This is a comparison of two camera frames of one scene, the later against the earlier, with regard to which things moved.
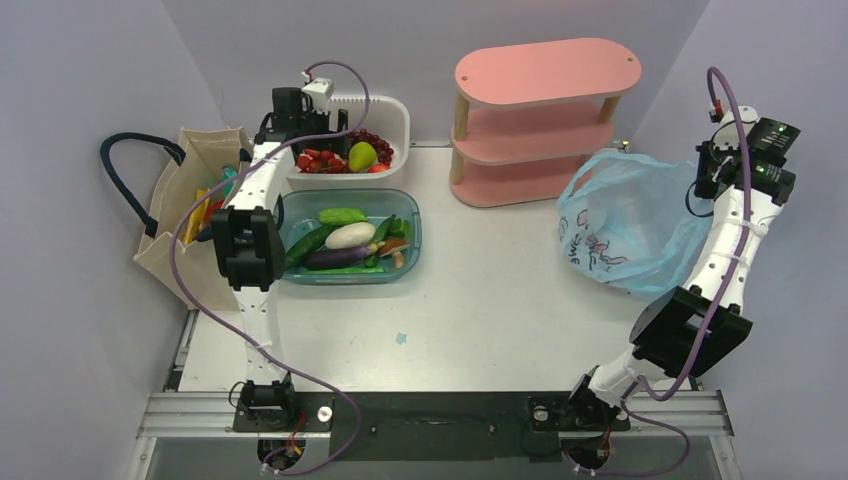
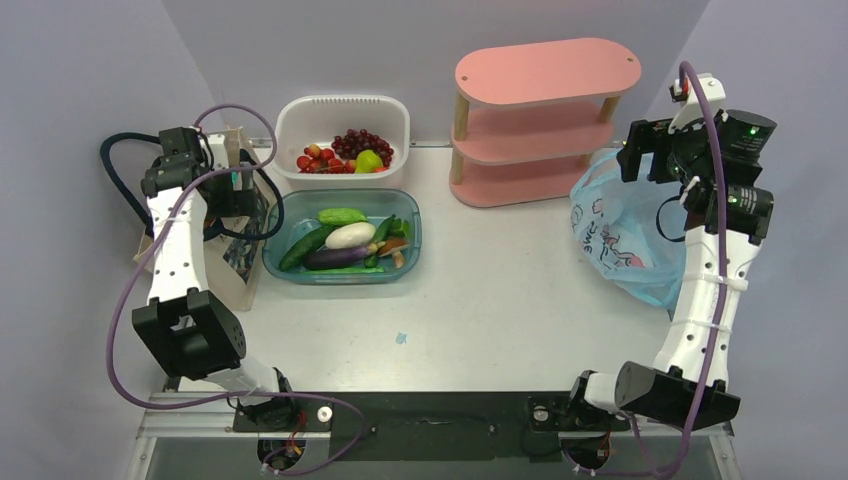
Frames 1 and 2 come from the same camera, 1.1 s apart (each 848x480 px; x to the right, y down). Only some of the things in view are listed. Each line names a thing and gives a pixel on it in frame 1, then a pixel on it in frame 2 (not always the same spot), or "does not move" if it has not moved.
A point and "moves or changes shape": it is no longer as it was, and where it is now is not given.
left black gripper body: [316, 123] to [222, 202]
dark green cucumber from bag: [312, 242] does not move
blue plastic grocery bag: [633, 224] moves or changes shape
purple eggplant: [329, 258] does not move
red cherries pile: [319, 161] does not move
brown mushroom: [393, 248] does not move
